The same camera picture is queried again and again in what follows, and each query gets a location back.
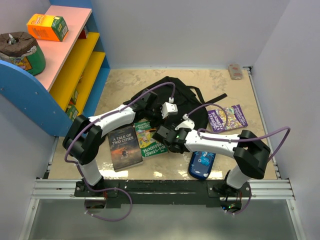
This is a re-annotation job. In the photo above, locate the black student backpack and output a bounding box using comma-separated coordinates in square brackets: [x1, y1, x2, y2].
[123, 76, 228, 129]

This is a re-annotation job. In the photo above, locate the dark tale book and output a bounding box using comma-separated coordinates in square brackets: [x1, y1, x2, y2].
[108, 125, 143, 172]

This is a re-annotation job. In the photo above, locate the purple colourful book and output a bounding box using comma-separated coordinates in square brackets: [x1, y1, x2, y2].
[207, 104, 249, 134]

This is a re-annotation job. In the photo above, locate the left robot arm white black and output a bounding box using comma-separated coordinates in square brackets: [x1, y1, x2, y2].
[62, 90, 172, 196]

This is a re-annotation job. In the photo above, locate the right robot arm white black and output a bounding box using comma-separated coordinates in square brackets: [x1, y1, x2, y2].
[153, 125, 271, 197]

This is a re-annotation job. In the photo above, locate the green treehouse book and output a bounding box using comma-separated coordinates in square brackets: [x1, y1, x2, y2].
[134, 121, 168, 160]

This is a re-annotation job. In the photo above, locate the blue shark pencil case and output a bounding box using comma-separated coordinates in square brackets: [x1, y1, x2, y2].
[188, 151, 216, 181]

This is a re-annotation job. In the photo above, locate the green box on shelf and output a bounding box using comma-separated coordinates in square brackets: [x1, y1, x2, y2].
[65, 104, 79, 122]
[69, 89, 78, 105]

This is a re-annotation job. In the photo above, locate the beige pink eraser box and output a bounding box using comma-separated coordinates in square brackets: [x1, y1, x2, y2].
[228, 63, 243, 80]

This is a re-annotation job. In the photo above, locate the blue shelf unit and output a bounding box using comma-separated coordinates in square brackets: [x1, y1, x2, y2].
[0, 0, 110, 137]

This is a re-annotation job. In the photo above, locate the orange green crayon box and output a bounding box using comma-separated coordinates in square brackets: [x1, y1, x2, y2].
[26, 13, 69, 42]

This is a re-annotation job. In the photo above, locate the brown green toy stump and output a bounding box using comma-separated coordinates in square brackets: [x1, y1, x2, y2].
[0, 31, 46, 76]

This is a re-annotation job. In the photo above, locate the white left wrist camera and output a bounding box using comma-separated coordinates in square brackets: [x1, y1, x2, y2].
[161, 102, 178, 119]

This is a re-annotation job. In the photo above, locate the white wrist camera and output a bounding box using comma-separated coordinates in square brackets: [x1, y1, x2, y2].
[161, 102, 178, 119]
[175, 119, 195, 131]

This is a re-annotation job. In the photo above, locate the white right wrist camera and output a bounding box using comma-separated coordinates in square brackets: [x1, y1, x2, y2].
[175, 119, 195, 131]

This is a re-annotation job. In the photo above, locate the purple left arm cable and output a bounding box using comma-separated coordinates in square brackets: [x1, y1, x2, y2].
[64, 82, 134, 221]

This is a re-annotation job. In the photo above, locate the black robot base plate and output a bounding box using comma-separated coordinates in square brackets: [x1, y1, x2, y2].
[74, 179, 252, 209]

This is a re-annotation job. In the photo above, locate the aluminium rail frame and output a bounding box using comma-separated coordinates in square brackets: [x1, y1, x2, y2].
[18, 66, 307, 240]

